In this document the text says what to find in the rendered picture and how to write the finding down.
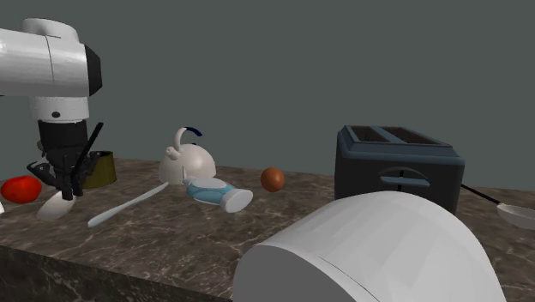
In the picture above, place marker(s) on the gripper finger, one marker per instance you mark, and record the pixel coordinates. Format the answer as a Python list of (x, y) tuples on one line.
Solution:
[(66, 180), (85, 167)]

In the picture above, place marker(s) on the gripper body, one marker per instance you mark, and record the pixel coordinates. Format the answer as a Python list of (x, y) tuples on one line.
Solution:
[(60, 138)]

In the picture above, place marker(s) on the olive green cup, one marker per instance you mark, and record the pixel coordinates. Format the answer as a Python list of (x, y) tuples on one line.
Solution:
[(103, 173)]

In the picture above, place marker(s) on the red tomato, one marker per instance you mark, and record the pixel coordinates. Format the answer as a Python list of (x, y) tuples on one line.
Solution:
[(21, 189)]

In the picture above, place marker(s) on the long white knife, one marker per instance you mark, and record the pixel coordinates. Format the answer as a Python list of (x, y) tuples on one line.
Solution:
[(125, 205)]

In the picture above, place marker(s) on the blue and white tube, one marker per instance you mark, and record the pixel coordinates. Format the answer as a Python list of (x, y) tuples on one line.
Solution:
[(213, 193)]

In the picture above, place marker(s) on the brown ball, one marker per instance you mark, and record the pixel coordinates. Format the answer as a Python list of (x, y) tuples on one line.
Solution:
[(272, 180)]

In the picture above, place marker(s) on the dark blue toaster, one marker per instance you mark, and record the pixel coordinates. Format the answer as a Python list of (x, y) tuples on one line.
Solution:
[(376, 167)]

